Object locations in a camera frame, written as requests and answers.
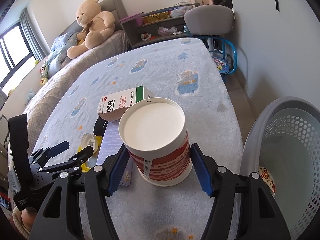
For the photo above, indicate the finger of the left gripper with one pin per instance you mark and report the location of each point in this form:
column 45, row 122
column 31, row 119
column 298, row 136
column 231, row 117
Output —
column 76, row 160
column 42, row 156

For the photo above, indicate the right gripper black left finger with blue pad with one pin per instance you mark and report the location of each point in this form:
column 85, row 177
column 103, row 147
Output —
column 59, row 214

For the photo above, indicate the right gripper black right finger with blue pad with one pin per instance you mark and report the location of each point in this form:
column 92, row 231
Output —
column 260, row 217

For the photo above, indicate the black round object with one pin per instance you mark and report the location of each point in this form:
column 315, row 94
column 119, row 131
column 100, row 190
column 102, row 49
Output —
column 100, row 127

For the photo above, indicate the white green medicine box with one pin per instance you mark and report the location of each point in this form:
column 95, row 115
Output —
column 112, row 106

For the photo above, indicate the red white paper cup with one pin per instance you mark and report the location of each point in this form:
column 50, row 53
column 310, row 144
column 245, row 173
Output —
column 154, row 132

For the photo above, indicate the person's left hand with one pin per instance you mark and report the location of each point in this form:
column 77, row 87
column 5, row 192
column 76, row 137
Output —
column 28, row 218

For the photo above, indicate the yellow rimmed lid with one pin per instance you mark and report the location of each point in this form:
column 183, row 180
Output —
column 91, row 161

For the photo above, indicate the lavender long carton box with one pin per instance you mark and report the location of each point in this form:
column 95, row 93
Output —
column 110, row 145

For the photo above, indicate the grey bed with headboard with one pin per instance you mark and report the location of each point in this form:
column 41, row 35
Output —
column 46, row 99

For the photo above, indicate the red snack wrapper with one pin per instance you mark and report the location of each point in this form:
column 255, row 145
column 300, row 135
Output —
column 267, row 178

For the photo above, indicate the small green plush toy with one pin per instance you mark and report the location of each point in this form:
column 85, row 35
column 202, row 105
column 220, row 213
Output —
column 44, row 74

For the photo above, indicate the grey perforated laundry basket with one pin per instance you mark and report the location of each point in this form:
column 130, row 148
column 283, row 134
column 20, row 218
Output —
column 285, row 140

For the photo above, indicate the blue pillow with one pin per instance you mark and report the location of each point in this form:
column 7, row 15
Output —
column 57, row 57

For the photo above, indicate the grey curtain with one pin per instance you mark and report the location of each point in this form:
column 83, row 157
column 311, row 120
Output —
column 34, row 40

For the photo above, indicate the blue patterned fleece blanket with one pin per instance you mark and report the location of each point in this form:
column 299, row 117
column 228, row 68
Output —
column 183, row 71

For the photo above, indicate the beige teddy bear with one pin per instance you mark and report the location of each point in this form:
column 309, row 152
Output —
column 97, row 25

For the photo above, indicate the pink plastic bag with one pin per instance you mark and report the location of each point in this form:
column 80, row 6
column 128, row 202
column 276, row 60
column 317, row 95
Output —
column 162, row 31

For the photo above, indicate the pink storage box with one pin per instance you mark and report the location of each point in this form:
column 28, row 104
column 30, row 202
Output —
column 136, row 19

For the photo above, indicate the grey shelf unit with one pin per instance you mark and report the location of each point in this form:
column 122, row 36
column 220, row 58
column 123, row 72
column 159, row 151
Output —
column 156, row 26

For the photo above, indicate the grey office chair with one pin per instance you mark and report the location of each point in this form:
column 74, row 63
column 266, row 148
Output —
column 207, row 22

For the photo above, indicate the window with dark frame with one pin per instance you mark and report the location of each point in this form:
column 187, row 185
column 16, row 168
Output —
column 17, row 59

